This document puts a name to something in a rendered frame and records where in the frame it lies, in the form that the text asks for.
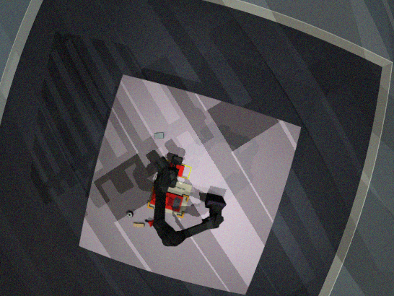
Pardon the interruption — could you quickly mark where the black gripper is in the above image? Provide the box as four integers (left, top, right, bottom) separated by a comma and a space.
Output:
168, 155, 183, 188

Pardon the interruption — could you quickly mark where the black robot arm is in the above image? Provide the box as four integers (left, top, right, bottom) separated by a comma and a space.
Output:
153, 156, 224, 247

